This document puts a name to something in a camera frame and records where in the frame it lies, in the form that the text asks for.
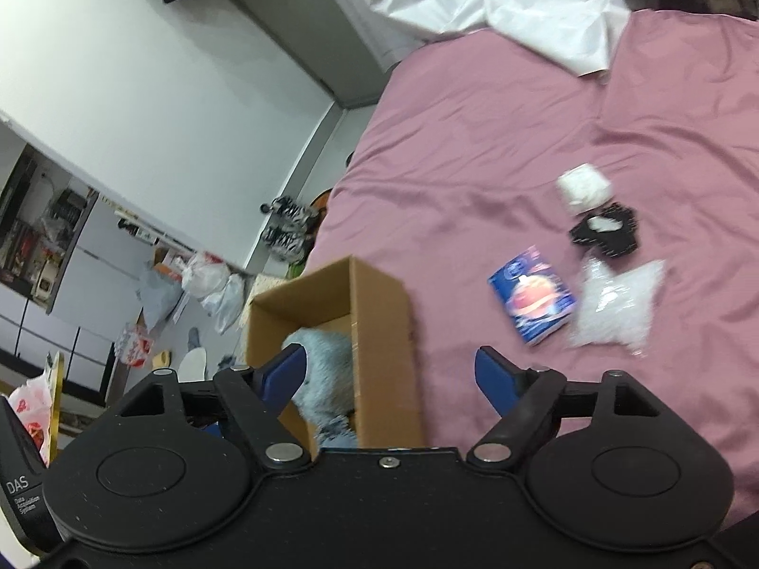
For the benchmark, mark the clear bubble wrap bag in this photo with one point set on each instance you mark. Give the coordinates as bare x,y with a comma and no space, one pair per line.
616,308

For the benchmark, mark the grey fluffy plush toy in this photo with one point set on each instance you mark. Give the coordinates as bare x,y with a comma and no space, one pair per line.
326,398

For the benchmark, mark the cardboard box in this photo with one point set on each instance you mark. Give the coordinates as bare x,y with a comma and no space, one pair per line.
372,309

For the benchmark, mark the grey plastic bag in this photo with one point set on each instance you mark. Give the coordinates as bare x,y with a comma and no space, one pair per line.
158,295

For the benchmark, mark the white paper ball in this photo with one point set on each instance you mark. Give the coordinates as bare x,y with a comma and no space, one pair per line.
584,188

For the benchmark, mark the grey door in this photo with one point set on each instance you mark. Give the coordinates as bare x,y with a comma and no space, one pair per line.
344,45

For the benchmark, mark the pink bed sheet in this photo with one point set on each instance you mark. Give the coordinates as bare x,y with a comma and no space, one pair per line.
456,174

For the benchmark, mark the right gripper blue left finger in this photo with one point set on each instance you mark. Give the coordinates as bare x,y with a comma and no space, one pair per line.
278,380

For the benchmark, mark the red white plastic bag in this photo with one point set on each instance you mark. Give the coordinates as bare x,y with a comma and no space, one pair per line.
37,405

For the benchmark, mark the dark wall shelf niche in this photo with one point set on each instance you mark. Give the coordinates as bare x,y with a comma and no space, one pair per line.
43,212

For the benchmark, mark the black beaded pouch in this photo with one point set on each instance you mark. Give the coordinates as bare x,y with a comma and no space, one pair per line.
611,229

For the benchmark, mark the grey sneaker pair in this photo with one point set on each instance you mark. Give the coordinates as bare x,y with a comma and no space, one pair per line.
290,233

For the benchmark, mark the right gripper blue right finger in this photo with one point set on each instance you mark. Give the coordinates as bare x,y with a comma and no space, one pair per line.
500,381

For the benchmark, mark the blue tissue packet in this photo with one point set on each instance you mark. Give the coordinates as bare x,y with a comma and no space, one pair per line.
535,298

